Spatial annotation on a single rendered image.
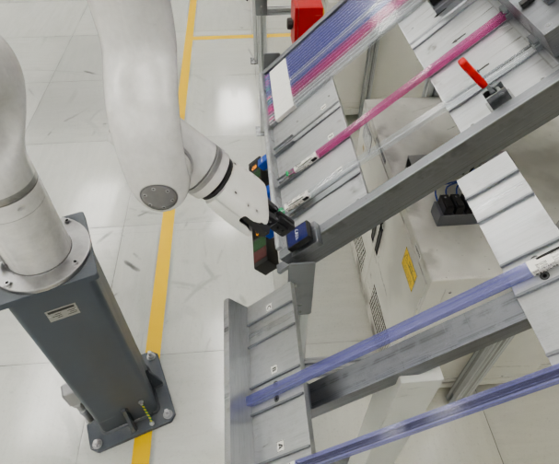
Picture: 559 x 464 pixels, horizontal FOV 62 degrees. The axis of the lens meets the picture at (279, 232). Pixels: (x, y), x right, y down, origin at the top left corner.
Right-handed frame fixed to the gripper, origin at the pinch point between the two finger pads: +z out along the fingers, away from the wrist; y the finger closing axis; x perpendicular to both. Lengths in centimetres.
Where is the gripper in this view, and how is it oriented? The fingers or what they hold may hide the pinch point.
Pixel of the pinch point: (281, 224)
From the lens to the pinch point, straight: 80.2
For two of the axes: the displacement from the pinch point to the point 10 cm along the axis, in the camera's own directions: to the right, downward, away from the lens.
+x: 7.4, -5.0, -4.6
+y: 0.8, 7.4, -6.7
